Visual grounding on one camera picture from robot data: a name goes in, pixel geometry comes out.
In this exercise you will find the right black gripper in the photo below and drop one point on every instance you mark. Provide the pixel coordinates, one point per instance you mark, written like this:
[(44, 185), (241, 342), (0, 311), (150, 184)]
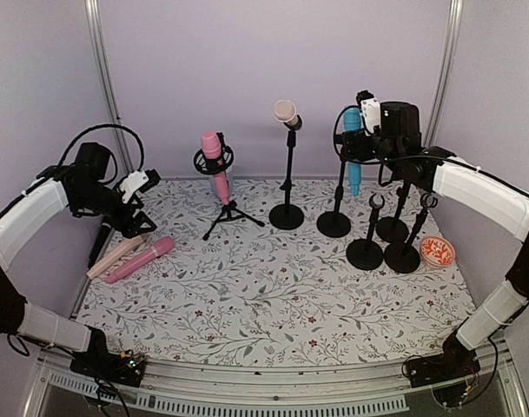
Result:
[(351, 139)]

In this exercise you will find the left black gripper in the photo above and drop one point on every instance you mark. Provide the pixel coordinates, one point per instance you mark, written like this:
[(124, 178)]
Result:
[(131, 228)]

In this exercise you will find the beige microphone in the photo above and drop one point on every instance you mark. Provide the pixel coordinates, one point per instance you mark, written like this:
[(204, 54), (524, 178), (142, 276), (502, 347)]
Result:
[(285, 112), (119, 251)]

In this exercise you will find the black microphone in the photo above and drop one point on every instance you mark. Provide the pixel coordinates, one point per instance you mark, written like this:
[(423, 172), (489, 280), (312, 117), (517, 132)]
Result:
[(101, 238)]

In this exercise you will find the blue microphone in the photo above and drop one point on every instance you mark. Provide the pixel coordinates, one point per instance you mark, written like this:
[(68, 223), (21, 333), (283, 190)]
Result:
[(352, 123)]

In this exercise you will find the short pink microphone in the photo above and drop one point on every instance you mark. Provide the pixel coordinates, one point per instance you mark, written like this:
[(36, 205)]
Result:
[(156, 250)]

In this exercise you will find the round stand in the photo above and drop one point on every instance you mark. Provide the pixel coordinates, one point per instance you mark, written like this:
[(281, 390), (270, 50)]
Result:
[(333, 223), (403, 257), (364, 253), (287, 216), (392, 228)]

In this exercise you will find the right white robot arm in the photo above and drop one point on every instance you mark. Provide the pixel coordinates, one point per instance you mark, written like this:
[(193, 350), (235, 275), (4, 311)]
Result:
[(389, 136)]

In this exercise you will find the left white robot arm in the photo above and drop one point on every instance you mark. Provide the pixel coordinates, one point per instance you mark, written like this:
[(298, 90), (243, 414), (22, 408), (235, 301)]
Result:
[(79, 188)]

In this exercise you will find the tall pink microphone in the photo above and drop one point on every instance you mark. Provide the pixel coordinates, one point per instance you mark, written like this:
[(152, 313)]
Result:
[(213, 149)]

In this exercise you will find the orange patterned small bowl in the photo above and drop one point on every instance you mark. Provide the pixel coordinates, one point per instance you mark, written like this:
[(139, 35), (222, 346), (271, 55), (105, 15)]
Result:
[(437, 251)]

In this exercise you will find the floral table mat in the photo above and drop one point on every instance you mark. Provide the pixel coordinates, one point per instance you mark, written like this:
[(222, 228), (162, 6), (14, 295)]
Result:
[(237, 294)]

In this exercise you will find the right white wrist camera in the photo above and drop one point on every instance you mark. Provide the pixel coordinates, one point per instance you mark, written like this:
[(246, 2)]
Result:
[(369, 107)]

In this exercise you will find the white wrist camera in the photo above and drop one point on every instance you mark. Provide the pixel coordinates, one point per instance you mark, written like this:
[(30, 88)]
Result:
[(137, 181), (369, 107)]

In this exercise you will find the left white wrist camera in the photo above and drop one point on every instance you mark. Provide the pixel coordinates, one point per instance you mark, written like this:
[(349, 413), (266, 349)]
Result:
[(137, 181)]

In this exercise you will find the right aluminium frame post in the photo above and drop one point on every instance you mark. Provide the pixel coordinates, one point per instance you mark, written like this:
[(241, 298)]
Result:
[(450, 46)]

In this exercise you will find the aluminium frame post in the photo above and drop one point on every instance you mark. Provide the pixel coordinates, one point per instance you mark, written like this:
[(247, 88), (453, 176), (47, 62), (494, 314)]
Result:
[(94, 23), (450, 46)]

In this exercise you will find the black tripod shock-mount stand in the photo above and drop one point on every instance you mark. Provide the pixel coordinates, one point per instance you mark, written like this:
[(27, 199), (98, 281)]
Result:
[(229, 213)]

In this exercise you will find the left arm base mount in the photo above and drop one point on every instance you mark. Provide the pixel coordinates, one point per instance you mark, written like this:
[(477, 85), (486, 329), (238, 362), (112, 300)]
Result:
[(126, 368)]

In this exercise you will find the front aluminium rail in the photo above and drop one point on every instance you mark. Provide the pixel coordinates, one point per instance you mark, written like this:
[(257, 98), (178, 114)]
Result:
[(391, 388)]

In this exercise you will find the left aluminium frame post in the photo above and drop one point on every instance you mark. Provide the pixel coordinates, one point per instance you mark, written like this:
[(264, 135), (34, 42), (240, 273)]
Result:
[(94, 23)]

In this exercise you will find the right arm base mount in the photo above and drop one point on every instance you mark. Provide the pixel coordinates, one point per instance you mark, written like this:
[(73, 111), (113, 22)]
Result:
[(432, 369)]

